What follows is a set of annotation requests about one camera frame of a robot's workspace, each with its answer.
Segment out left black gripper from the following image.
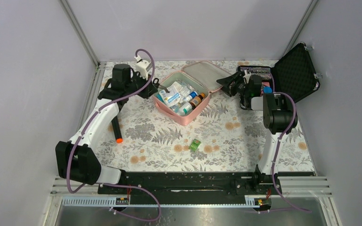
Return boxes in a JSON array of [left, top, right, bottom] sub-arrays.
[[125, 71, 158, 99]]

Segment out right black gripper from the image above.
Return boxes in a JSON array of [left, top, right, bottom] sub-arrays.
[[216, 71, 250, 97]]

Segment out brown syrup bottle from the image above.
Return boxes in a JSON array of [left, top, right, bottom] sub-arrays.
[[189, 93, 206, 110]]

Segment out small blue label bottle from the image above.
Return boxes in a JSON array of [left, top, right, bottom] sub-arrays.
[[183, 91, 198, 102]]

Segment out white sachets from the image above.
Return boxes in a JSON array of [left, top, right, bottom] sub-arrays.
[[177, 81, 195, 97]]

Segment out pink medicine kit case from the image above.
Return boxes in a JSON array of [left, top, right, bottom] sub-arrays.
[[153, 61, 230, 126]]

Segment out white plastic bottle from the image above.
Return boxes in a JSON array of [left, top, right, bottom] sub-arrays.
[[176, 102, 193, 116]]

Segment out white blue gauze packet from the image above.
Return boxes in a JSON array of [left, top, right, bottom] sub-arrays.
[[158, 85, 181, 107]]

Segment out small green box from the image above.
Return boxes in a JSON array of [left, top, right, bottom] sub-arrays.
[[189, 139, 201, 152]]

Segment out black handled scissors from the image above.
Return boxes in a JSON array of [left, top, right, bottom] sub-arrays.
[[152, 78, 170, 93]]

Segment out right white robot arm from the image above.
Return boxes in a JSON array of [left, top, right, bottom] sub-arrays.
[[223, 72, 297, 176]]

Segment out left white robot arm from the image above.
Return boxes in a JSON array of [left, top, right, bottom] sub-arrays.
[[55, 59, 229, 194]]

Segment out floral table mat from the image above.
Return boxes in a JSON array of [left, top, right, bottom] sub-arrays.
[[74, 60, 315, 173]]

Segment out black poker chip case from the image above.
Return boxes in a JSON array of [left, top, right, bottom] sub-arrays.
[[237, 42, 321, 103]]

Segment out black thermometer orange tip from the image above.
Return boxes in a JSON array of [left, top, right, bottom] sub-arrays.
[[111, 116, 123, 144]]

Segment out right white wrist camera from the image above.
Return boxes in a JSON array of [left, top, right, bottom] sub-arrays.
[[243, 69, 252, 80]]

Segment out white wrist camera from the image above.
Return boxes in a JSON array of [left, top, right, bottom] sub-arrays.
[[243, 69, 252, 80], [134, 55, 152, 80]]

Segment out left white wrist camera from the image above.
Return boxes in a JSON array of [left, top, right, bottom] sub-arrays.
[[134, 55, 152, 80]]

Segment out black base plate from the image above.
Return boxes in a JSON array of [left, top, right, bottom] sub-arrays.
[[97, 171, 283, 206]]

